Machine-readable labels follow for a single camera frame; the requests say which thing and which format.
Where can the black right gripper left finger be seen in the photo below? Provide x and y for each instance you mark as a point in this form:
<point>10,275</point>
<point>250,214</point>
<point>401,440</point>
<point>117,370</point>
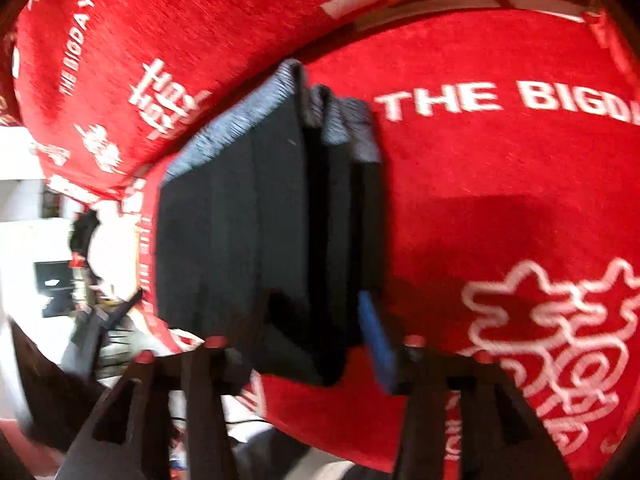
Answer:
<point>128,433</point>

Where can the white cream cloth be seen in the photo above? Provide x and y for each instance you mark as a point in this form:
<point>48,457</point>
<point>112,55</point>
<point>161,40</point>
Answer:
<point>113,251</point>

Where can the red sofa seat cover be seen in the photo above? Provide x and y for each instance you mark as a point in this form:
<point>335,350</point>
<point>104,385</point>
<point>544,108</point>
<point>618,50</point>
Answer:
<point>510,141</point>

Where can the red sofa back cushion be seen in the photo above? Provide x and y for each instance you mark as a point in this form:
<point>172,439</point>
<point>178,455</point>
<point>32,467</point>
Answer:
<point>104,86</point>

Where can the black pants grey waistband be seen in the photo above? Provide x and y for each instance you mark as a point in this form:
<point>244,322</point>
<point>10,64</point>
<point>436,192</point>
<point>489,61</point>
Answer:
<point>270,223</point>

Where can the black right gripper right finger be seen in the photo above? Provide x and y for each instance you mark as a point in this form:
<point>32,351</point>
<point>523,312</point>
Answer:
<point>463,419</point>

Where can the black garment at sofa end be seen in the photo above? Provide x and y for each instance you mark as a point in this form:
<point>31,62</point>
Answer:
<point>84,226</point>

